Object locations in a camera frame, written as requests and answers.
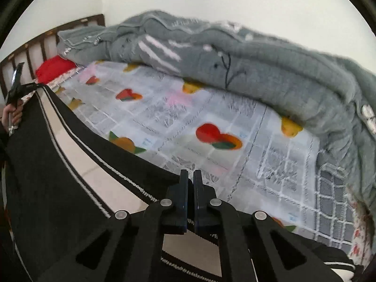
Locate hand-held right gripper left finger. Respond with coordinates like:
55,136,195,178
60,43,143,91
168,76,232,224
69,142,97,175
38,169,189,282

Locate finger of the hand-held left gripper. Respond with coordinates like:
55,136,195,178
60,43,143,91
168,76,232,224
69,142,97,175
17,83,40,95

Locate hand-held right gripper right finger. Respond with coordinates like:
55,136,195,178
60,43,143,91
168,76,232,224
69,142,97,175
193,169,334,282

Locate black pants with white stripe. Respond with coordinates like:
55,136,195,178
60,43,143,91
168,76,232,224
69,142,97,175
0,84,362,282

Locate person's left hand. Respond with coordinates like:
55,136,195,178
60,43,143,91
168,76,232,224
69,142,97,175
2,98,23,125

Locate wooden headboard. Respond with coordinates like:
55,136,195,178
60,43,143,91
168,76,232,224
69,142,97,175
0,14,106,100

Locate red pillow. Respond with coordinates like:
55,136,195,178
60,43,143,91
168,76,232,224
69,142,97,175
35,56,77,84

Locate fruit printed bed sheet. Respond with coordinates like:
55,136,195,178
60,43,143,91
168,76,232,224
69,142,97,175
48,60,357,250

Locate grey quilt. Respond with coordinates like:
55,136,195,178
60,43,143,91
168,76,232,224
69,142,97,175
56,10,376,212

